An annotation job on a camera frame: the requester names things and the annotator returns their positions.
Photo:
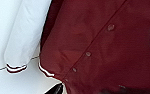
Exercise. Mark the white shelf unit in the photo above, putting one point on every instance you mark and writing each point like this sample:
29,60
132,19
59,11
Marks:
11,83

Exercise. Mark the maroon white varsity jacket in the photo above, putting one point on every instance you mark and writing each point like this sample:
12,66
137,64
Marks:
91,33

